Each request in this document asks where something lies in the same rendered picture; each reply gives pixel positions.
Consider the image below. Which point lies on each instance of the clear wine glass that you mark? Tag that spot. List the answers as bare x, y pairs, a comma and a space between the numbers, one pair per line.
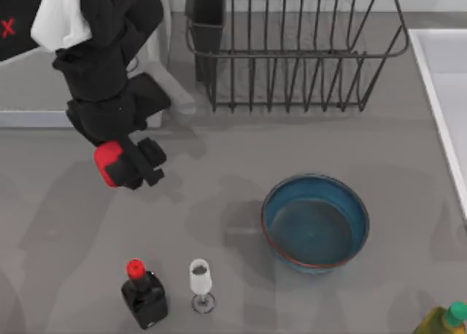
200, 279

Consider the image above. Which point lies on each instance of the black bottle with red cap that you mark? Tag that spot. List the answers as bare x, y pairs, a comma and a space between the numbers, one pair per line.
146, 305

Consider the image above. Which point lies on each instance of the white sink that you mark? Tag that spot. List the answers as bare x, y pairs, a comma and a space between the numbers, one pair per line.
448, 93

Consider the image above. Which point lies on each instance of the blue bowl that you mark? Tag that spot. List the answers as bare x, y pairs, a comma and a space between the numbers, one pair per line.
313, 232

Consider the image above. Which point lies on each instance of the yellow bottle with green cap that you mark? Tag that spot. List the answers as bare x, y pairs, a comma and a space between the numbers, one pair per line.
438, 323

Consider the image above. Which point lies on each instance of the black utensil holder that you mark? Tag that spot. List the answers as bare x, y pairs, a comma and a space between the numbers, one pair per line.
208, 16

